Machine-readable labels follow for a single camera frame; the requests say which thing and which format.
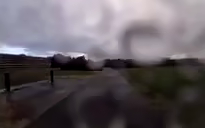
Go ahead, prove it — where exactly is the long low building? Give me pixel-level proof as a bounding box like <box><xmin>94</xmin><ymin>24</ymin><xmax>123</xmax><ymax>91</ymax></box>
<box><xmin>0</xmin><ymin>53</ymin><xmax>52</xmax><ymax>70</ymax></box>

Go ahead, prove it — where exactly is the grey asphalt path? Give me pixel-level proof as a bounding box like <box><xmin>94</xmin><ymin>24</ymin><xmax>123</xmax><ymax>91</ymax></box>
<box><xmin>0</xmin><ymin>67</ymin><xmax>168</xmax><ymax>128</ymax></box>

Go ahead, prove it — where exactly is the dark bollard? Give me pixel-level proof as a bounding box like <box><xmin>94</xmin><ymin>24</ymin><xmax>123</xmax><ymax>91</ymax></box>
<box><xmin>3</xmin><ymin>72</ymin><xmax>11</xmax><ymax>93</ymax></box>
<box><xmin>49</xmin><ymin>69</ymin><xmax>55</xmax><ymax>85</ymax></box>

